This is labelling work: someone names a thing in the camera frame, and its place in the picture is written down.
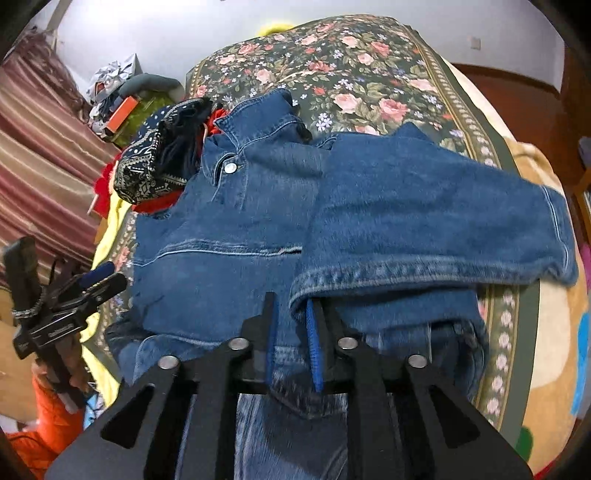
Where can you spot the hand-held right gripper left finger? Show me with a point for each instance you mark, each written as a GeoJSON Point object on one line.
{"type": "Point", "coordinates": [271, 337]}

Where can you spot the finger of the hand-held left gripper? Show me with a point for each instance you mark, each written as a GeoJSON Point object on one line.
{"type": "Point", "coordinates": [108, 286]}
{"type": "Point", "coordinates": [96, 272]}

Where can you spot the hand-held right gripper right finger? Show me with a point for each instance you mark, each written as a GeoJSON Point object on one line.
{"type": "Point", "coordinates": [315, 350]}

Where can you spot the blue denim jeans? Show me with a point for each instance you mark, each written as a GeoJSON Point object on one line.
{"type": "Point", "coordinates": [392, 207]}

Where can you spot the person's left hand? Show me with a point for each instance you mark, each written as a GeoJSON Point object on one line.
{"type": "Point", "coordinates": [74, 367]}

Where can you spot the yellow sheet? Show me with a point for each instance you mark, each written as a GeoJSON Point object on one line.
{"type": "Point", "coordinates": [115, 221]}

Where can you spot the red garment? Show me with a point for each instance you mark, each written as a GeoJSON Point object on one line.
{"type": "Point", "coordinates": [154, 205]}

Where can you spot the navy patterned garment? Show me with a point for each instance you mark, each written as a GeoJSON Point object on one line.
{"type": "Point", "coordinates": [138, 152]}

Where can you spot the striped maroon curtain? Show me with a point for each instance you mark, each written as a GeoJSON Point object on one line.
{"type": "Point", "coordinates": [41, 152]}

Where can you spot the orange box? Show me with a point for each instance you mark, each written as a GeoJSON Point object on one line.
{"type": "Point", "coordinates": [121, 115]}

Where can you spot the green cloth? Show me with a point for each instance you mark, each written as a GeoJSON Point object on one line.
{"type": "Point", "coordinates": [147, 110]}

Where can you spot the grey pillow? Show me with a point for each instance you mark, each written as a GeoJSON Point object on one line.
{"type": "Point", "coordinates": [152, 84]}

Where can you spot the dark floral bedspread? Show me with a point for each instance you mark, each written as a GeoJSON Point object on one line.
{"type": "Point", "coordinates": [346, 69]}

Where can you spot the yellow curved object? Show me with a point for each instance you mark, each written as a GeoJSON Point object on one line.
{"type": "Point", "coordinates": [274, 28]}

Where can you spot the white wall switch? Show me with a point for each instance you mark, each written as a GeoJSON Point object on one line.
{"type": "Point", "coordinates": [475, 44]}

